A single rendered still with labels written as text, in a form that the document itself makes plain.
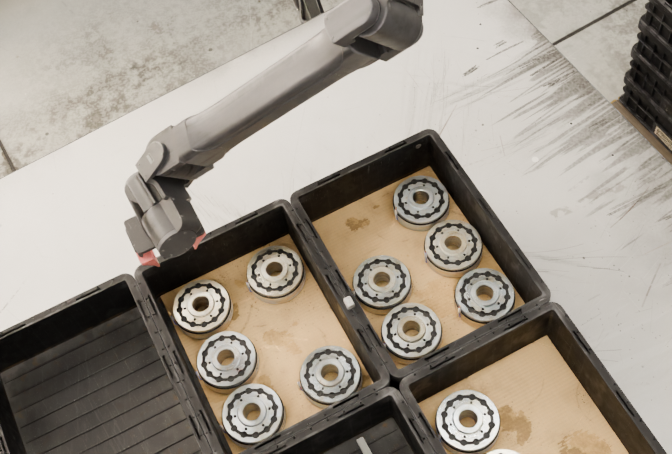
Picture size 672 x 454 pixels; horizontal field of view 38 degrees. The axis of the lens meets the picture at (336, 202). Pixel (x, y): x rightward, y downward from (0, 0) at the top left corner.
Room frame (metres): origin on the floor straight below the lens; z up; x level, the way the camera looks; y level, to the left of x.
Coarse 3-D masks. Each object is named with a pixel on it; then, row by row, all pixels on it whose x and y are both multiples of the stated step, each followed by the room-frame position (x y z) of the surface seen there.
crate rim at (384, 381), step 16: (272, 208) 0.91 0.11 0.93; (288, 208) 0.90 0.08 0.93; (240, 224) 0.89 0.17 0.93; (208, 240) 0.87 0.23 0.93; (304, 240) 0.83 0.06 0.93; (160, 256) 0.85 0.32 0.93; (320, 256) 0.80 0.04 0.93; (144, 272) 0.82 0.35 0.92; (320, 272) 0.77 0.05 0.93; (144, 288) 0.79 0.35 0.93; (336, 288) 0.73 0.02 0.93; (160, 320) 0.73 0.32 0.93; (352, 320) 0.67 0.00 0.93; (176, 352) 0.66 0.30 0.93; (368, 352) 0.61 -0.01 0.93; (176, 368) 0.64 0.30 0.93; (384, 368) 0.58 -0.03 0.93; (192, 384) 0.60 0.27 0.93; (384, 384) 0.55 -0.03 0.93; (192, 400) 0.58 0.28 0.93; (352, 400) 0.53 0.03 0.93; (320, 416) 0.52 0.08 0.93; (208, 432) 0.52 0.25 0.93; (288, 432) 0.50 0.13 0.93
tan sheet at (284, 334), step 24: (288, 240) 0.90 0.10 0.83; (240, 264) 0.86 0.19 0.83; (240, 288) 0.81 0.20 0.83; (312, 288) 0.79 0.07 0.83; (168, 312) 0.79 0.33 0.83; (240, 312) 0.77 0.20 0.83; (264, 312) 0.76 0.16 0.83; (288, 312) 0.75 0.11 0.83; (312, 312) 0.74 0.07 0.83; (264, 336) 0.71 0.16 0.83; (288, 336) 0.70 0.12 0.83; (312, 336) 0.70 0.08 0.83; (336, 336) 0.69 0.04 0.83; (192, 360) 0.69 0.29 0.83; (264, 360) 0.67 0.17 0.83; (288, 360) 0.66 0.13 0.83; (360, 360) 0.64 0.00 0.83; (264, 384) 0.62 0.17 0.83; (288, 384) 0.62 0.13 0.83; (216, 408) 0.60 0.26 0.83; (288, 408) 0.58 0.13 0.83; (312, 408) 0.57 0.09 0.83
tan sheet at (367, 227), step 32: (384, 192) 0.96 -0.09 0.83; (320, 224) 0.92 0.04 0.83; (352, 224) 0.91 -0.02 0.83; (384, 224) 0.90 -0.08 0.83; (352, 256) 0.84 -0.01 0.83; (416, 256) 0.82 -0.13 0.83; (352, 288) 0.78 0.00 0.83; (416, 288) 0.76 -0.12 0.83; (448, 288) 0.75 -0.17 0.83; (448, 320) 0.69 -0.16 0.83
